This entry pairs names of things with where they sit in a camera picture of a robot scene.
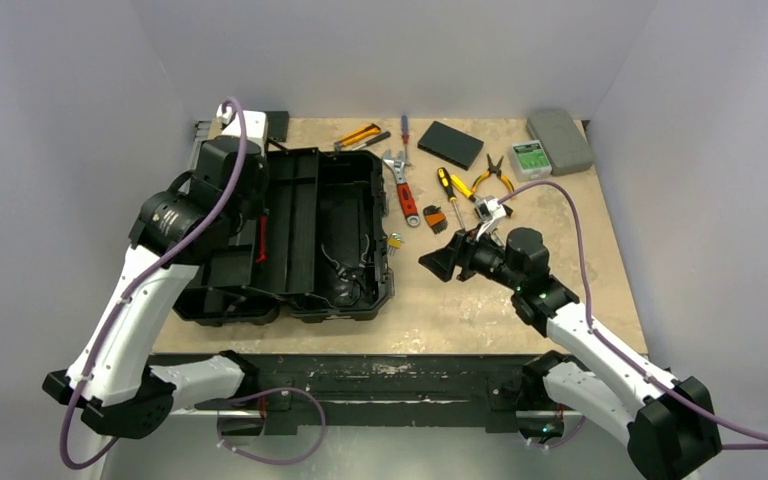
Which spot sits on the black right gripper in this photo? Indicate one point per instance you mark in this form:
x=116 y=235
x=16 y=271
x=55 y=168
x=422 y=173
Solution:
x=459 y=250

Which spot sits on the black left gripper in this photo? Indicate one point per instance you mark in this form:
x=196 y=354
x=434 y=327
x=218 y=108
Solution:
x=258 y=207

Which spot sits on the red black handled tool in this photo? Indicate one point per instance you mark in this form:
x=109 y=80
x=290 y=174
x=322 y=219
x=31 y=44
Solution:
x=261 y=256

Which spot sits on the black plastic toolbox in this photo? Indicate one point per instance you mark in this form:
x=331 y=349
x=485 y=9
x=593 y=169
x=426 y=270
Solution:
x=314 y=197

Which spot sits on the yellow handled screwdriver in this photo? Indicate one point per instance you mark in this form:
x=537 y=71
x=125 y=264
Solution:
x=463 y=189

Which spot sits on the black handled pliers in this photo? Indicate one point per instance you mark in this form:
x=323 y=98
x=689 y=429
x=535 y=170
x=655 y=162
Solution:
x=348 y=273

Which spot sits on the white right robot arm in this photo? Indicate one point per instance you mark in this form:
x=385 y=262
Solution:
x=665 y=424

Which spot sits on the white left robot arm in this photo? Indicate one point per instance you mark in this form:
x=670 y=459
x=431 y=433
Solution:
x=177 y=231

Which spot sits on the black orange hex key holder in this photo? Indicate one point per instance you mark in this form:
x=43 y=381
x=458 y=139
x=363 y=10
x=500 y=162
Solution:
x=435 y=218

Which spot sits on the black yellow stubby screwdriver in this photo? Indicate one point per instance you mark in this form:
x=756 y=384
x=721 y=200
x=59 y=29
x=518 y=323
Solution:
x=446 y=183

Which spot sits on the black flat box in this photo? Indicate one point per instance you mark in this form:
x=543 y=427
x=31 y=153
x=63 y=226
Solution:
x=451 y=145

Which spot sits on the green labelled clear box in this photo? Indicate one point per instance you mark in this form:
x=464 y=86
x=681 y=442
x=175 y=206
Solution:
x=529 y=161

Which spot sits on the red blue screwdriver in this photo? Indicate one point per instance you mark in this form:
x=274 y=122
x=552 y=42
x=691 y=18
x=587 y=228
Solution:
x=405 y=130

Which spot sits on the yellow utility knife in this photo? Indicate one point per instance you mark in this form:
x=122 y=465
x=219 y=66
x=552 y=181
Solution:
x=357 y=136

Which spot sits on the grey plastic case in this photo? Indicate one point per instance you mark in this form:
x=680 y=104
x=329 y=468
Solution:
x=565 y=147

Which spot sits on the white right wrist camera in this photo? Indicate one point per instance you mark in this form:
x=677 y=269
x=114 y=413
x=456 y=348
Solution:
x=490 y=212

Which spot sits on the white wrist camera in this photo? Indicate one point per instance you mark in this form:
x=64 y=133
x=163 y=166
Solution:
x=254 y=124
x=490 y=212

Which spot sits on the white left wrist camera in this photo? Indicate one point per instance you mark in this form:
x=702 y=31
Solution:
x=254 y=124

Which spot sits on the black network switch box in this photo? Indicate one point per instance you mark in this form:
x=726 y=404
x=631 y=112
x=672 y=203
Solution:
x=277 y=125

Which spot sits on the red handled adjustable wrench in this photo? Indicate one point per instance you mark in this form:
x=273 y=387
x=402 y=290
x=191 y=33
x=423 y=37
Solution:
x=397 y=164

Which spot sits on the aluminium rail frame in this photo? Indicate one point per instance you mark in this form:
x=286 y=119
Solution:
x=140 y=420

